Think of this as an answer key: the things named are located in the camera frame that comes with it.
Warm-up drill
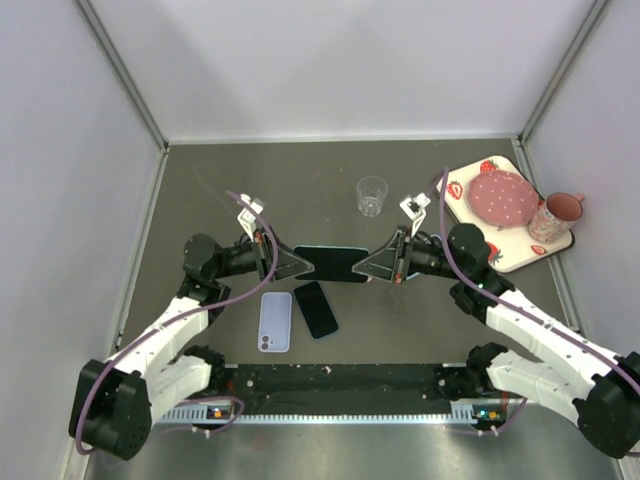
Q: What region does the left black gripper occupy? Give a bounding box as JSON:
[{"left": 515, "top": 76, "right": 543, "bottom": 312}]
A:
[{"left": 213, "top": 225, "right": 315, "bottom": 283}]

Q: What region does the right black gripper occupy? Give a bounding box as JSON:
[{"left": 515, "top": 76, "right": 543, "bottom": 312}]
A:
[{"left": 354, "top": 225, "right": 465, "bottom": 285}]

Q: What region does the lavender phone case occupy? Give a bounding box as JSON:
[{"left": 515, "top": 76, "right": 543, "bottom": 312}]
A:
[{"left": 257, "top": 292, "right": 292, "bottom": 353}]

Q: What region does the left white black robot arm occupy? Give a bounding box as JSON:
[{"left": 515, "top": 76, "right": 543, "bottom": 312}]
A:
[{"left": 68, "top": 229, "right": 315, "bottom": 460}]

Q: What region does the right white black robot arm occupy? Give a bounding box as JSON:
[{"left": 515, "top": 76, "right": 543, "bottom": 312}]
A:
[{"left": 352, "top": 223, "right": 639, "bottom": 459}]

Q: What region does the black phone blue edge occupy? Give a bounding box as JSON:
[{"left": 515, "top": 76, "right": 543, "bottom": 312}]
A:
[{"left": 294, "top": 281, "right": 339, "bottom": 340}]

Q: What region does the clear plastic cup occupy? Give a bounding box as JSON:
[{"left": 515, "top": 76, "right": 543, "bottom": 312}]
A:
[{"left": 356, "top": 176, "right": 388, "bottom": 217}]

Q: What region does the pink polka dot plate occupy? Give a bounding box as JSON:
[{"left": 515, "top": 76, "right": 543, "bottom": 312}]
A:
[{"left": 467, "top": 170, "right": 539, "bottom": 228}]

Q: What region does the pink floral mug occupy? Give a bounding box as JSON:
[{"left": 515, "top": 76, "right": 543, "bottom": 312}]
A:
[{"left": 528, "top": 192, "right": 585, "bottom": 244}]

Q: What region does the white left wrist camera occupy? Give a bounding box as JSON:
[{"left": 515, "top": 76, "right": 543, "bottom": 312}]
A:
[{"left": 237, "top": 193, "right": 265, "bottom": 237}]

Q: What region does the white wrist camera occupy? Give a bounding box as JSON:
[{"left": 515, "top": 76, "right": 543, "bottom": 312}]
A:
[
  {"left": 399, "top": 192, "right": 431, "bottom": 237},
  {"left": 237, "top": 193, "right": 265, "bottom": 237}
]

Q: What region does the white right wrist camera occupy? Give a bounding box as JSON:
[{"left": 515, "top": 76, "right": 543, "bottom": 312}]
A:
[{"left": 399, "top": 192, "right": 431, "bottom": 237}]

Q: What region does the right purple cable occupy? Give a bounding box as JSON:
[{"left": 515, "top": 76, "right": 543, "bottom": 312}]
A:
[{"left": 429, "top": 167, "right": 640, "bottom": 436}]

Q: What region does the purple cable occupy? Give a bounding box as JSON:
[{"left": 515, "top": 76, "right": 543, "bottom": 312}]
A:
[
  {"left": 429, "top": 167, "right": 640, "bottom": 436},
  {"left": 74, "top": 189, "right": 279, "bottom": 456}
]

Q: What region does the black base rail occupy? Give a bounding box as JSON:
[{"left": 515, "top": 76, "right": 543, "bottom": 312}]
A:
[{"left": 189, "top": 364, "right": 518, "bottom": 416}]

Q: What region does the grey slotted cable duct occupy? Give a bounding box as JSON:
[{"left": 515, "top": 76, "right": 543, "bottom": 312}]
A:
[{"left": 158, "top": 402, "right": 507, "bottom": 426}]

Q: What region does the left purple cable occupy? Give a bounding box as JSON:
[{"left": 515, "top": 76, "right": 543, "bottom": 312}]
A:
[{"left": 74, "top": 189, "right": 279, "bottom": 456}]

